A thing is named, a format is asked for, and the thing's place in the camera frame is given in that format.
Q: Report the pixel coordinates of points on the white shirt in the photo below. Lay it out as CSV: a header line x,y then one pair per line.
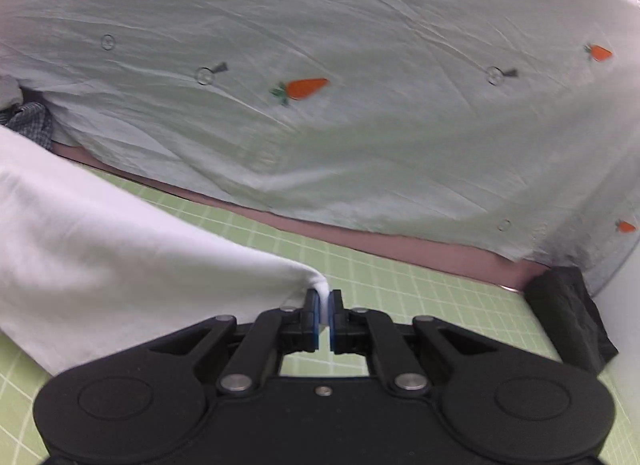
x,y
88,269

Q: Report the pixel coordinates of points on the grey sweatshirt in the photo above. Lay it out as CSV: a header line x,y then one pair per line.
x,y
11,94

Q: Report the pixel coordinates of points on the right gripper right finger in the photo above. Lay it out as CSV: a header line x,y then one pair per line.
x,y
349,330

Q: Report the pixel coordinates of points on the carrot print storage bag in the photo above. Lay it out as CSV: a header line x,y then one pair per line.
x,y
505,125

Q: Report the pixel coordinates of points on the blue checkered shirt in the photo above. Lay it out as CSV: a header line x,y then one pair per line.
x,y
31,120

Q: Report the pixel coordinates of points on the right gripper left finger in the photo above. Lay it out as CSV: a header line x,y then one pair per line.
x,y
300,327

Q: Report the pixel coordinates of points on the pink bag base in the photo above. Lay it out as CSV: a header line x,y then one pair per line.
x,y
462,261

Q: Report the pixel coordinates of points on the green grid cutting mat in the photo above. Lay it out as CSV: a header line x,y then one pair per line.
x,y
399,289

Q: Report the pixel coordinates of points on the black folded garment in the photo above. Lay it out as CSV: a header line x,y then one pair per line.
x,y
560,301

